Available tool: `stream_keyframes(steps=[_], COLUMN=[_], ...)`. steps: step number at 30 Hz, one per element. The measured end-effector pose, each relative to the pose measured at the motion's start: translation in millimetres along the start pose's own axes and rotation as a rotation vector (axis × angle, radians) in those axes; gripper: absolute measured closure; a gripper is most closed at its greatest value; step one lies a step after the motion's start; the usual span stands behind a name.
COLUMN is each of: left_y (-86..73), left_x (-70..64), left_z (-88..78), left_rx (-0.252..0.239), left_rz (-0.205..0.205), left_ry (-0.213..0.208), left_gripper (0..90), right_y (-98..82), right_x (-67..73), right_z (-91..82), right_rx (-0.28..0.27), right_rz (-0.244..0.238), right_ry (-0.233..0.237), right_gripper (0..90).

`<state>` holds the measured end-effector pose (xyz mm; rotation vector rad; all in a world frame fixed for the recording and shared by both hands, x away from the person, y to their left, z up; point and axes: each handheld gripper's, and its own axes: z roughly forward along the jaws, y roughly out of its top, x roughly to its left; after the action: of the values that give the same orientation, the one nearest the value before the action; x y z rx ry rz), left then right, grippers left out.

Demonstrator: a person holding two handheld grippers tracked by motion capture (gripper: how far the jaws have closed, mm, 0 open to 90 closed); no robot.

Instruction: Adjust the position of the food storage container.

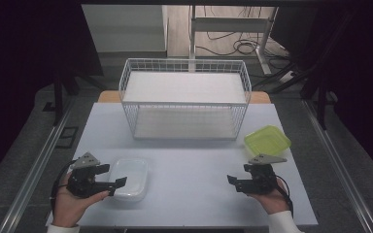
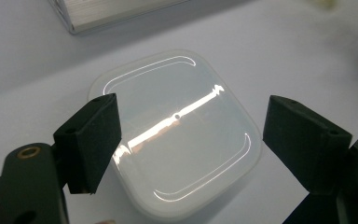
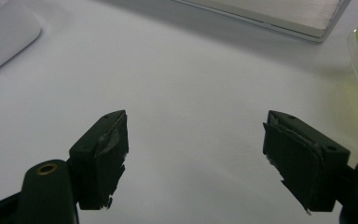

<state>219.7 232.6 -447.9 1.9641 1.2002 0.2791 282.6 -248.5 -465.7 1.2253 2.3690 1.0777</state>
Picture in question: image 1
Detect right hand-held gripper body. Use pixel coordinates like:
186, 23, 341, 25
236, 153, 288, 195

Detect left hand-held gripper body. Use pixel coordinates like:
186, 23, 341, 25
66, 151, 111, 198

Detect clear white plastic container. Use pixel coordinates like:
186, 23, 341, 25
109, 157, 150, 202

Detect green plastic container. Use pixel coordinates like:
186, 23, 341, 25
243, 124, 292, 158

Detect white wire shelf rack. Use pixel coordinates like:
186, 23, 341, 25
119, 57, 253, 141

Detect person's right hand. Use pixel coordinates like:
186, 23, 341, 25
247, 179, 290, 216

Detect person's left hand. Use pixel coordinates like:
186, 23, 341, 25
51, 173, 110, 227

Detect black stand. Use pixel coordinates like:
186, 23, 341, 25
42, 69, 106, 126
252, 61, 338, 130

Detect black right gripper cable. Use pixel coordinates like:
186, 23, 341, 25
274, 174, 295, 217

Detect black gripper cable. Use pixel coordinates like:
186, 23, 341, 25
274, 174, 295, 217
50, 159, 77, 216

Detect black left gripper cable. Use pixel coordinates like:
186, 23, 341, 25
50, 159, 77, 216

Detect black floor bracket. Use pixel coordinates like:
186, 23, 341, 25
55, 125, 80, 150

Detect metal floor rail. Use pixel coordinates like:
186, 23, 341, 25
302, 100, 373, 233
0, 96, 76, 233

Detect black floor cables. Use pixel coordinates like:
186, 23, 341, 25
195, 6, 290, 61

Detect white metal desk frame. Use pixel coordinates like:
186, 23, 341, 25
188, 5, 280, 76

